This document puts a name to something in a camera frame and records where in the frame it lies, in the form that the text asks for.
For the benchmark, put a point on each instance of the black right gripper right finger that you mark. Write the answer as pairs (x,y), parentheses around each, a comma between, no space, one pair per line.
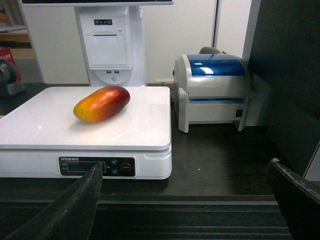
(298,200)

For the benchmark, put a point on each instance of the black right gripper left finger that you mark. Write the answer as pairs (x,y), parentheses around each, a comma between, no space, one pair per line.
(68,217)

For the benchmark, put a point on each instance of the dark red yellow mango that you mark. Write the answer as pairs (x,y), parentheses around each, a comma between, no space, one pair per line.
(102,104)

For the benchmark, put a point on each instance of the white checkout scale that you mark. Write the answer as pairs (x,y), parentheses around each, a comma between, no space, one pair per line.
(42,138)

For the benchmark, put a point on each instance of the grey blue label printer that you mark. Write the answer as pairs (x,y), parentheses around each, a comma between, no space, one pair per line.
(210,89)

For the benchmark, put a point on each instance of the black round barcode scanner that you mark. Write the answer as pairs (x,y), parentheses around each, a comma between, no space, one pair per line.
(9,84)

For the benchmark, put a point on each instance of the grey green chair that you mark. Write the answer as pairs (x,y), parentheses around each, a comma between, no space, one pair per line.
(210,50)

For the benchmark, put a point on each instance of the white receipt printer kiosk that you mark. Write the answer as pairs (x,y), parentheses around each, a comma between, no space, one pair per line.
(111,36)

